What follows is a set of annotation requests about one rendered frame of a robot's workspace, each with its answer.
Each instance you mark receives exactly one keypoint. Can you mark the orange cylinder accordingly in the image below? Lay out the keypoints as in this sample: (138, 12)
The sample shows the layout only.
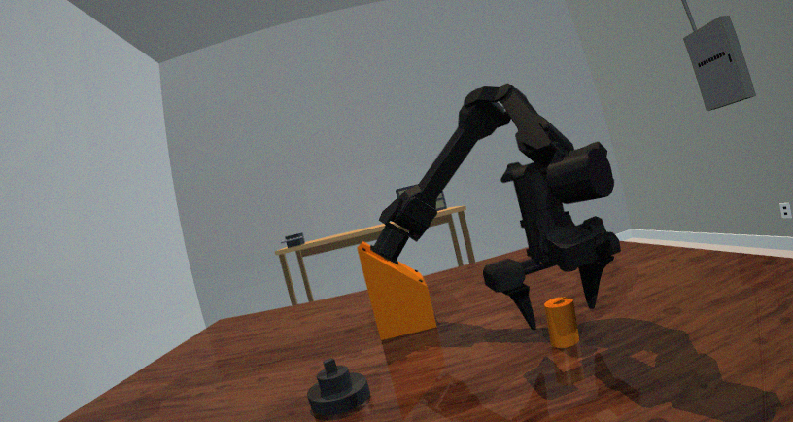
(560, 315)

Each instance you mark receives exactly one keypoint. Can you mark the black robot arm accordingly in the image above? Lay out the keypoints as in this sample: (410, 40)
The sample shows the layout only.
(559, 174)

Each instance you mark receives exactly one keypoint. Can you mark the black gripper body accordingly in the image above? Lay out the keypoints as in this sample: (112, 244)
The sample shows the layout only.
(508, 274)

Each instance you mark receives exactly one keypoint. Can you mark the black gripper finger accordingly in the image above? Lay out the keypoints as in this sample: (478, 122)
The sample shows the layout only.
(591, 276)
(521, 298)

